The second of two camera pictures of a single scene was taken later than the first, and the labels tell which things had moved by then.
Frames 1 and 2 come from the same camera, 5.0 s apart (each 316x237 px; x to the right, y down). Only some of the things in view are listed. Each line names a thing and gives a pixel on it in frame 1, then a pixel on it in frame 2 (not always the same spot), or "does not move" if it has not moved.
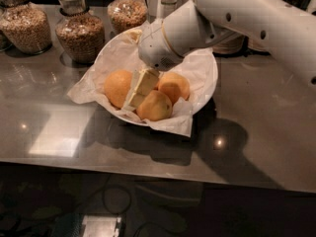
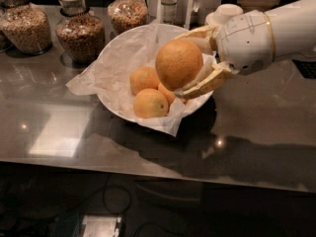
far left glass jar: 5,43 does not move
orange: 118,86 → 179,63
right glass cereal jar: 127,10 does not move
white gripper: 154,49 → 245,39
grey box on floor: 100,225 does not move
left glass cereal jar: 25,27 does not move
